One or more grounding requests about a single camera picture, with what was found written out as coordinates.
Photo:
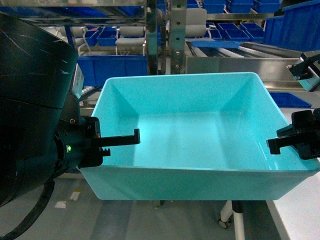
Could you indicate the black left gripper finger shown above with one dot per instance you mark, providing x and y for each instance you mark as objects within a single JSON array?
[
  {"x": 93, "y": 152},
  {"x": 124, "y": 140}
]

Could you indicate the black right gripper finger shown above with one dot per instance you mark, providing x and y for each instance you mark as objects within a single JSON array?
[
  {"x": 275, "y": 144},
  {"x": 292, "y": 127}
]

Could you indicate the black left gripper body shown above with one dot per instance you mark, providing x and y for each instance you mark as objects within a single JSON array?
[{"x": 69, "y": 137}]

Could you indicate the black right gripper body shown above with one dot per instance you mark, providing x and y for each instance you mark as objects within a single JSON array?
[{"x": 309, "y": 145}]

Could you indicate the light teal plastic bin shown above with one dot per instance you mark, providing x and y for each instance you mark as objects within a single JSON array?
[{"x": 202, "y": 137}]

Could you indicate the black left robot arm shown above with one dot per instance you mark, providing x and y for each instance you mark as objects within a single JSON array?
[{"x": 42, "y": 134}]

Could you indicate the long blue bin lower shelf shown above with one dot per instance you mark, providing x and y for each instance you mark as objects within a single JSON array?
[{"x": 98, "y": 68}]

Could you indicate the white table leg with caster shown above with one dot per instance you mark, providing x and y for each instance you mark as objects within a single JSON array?
[{"x": 233, "y": 208}]

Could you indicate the grey office chair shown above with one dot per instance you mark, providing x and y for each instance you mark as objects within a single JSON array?
[{"x": 130, "y": 36}]

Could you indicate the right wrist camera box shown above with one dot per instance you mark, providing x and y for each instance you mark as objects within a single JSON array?
[{"x": 307, "y": 70}]

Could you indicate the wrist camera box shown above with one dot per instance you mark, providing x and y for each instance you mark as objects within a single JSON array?
[
  {"x": 77, "y": 82},
  {"x": 307, "y": 70}
]

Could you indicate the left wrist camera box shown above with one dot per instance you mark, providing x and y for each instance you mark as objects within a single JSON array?
[{"x": 77, "y": 82}]

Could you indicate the steel shelf upright post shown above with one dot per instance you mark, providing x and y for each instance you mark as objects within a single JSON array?
[{"x": 177, "y": 31}]

